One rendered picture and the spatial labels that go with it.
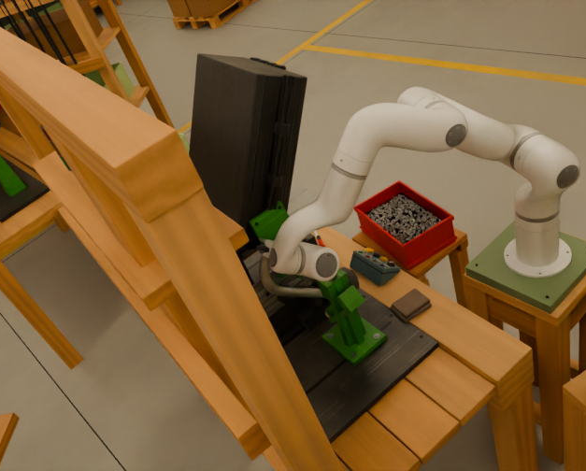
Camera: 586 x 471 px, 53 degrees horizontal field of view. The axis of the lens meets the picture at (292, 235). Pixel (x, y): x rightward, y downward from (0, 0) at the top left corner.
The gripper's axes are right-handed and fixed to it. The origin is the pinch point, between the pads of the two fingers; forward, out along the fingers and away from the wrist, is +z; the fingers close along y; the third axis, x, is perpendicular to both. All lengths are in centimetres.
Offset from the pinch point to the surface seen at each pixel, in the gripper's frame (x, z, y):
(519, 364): 16, -49, -53
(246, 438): 36, -49, 22
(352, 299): 8.0, -26.2, -13.7
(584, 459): 40, -52, -85
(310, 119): -100, 265, -147
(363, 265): -0.1, 3.4, -36.4
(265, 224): -6.8, 2.3, 1.7
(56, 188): -5, 22, 57
